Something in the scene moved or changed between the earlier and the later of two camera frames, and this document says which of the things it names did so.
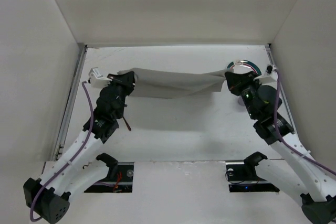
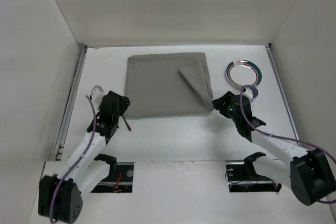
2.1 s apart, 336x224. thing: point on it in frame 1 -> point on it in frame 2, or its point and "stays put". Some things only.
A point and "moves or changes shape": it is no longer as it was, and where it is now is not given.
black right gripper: x=241 y=83 -> x=220 y=104
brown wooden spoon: x=129 y=129 stays put
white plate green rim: x=243 y=66 stays put
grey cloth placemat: x=171 y=83 moves or changes shape
